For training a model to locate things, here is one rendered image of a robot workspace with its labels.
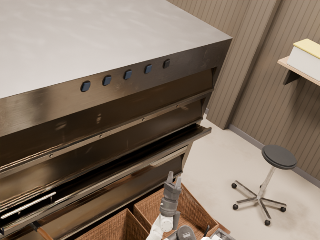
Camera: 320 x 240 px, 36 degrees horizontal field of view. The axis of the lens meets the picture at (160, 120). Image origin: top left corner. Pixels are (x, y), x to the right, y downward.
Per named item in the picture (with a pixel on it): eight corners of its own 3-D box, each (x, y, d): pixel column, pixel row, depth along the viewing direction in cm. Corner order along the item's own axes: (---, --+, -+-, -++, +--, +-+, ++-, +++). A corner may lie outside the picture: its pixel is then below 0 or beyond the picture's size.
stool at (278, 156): (290, 207, 554) (316, 160, 519) (262, 232, 507) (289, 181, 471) (245, 175, 582) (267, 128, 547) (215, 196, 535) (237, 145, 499)
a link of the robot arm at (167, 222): (159, 203, 262) (155, 223, 263) (161, 209, 251) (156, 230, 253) (179, 206, 263) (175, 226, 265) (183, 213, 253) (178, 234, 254)
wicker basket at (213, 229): (123, 230, 375) (132, 204, 361) (169, 202, 417) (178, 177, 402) (170, 272, 354) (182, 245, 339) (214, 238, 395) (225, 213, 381)
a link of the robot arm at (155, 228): (162, 209, 264) (148, 230, 265) (164, 215, 255) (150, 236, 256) (172, 215, 265) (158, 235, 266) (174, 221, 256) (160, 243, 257)
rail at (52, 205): (4, 232, 235) (1, 230, 236) (211, 129, 366) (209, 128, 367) (4, 228, 234) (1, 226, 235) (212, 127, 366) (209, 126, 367)
